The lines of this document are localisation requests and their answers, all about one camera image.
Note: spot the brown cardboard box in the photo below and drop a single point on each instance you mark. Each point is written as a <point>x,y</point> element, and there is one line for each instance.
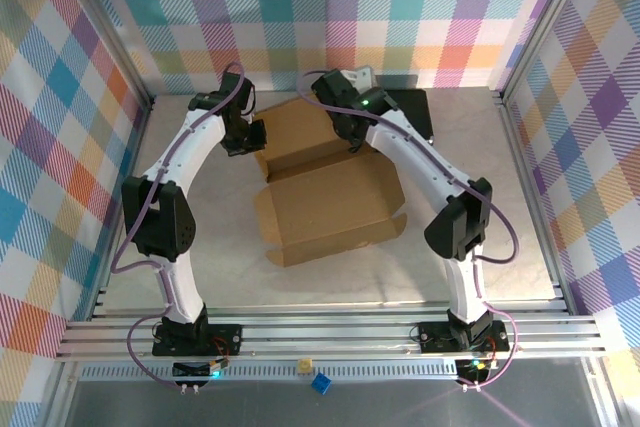
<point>325,207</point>

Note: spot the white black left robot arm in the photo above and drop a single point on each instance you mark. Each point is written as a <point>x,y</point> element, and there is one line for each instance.
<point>190,147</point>

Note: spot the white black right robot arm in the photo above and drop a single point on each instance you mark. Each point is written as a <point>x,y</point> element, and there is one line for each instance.
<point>415,157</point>

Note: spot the black briefcase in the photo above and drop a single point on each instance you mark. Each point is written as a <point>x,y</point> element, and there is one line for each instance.
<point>415,112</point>

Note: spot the beige toy brick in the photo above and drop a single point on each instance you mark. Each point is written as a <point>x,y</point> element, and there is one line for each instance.
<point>304,366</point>

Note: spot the left controller board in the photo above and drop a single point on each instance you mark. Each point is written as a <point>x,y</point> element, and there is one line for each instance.
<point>195,369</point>

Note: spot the controller board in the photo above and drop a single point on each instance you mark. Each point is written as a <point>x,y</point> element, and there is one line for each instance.
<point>475,369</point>
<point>195,369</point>

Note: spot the blue toy brick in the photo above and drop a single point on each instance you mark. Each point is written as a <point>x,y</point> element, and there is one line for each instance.
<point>321,383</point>

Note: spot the right controller board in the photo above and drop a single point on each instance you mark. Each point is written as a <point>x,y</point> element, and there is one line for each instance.
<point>475,369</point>

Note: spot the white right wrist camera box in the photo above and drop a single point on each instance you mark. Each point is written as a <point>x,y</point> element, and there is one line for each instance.
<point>361,77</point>

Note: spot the aluminium table side rail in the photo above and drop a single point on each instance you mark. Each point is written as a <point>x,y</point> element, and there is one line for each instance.
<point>521,162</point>
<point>134,162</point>

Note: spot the aluminium frame post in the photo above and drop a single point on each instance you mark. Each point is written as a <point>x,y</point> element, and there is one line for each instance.
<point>112,32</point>
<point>542,22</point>

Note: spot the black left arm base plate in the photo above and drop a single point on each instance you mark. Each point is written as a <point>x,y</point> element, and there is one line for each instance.
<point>225,337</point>

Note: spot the aluminium mounting rail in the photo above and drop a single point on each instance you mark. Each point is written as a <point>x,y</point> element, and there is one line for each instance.
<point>325,334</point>

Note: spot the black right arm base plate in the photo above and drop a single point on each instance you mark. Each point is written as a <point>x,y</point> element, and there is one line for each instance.
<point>435,337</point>

